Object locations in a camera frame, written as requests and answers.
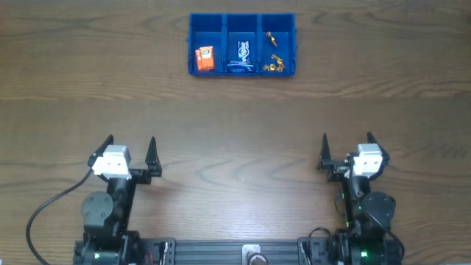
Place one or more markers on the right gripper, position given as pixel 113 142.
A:
pixel 336 171

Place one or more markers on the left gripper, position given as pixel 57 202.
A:
pixel 142 176

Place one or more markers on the gold candy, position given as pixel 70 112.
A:
pixel 271 38
pixel 269 67
pixel 279 61

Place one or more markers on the orange candy box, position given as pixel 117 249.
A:
pixel 207 59
pixel 197 60

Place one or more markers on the blue candy pack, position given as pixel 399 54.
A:
pixel 244 51
pixel 241 67

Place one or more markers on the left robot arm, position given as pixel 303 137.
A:
pixel 117 206

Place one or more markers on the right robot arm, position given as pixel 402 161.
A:
pixel 379 211

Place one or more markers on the blue tray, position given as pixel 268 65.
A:
pixel 213 25

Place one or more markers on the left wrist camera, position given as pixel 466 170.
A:
pixel 111 161

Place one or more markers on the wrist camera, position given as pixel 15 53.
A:
pixel 368 160
pixel 111 161

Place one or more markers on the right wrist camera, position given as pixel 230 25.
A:
pixel 368 160

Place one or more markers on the mounting rail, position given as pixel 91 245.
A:
pixel 213 252

